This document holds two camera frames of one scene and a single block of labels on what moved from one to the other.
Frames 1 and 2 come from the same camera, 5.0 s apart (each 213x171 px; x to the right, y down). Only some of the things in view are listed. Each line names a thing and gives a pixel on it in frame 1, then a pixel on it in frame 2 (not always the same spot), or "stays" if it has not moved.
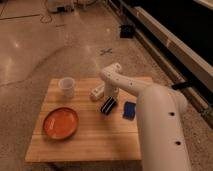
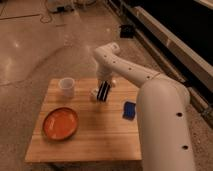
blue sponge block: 129,110 stays
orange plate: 60,123 stays
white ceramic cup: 67,84 stays
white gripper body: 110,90 to 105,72
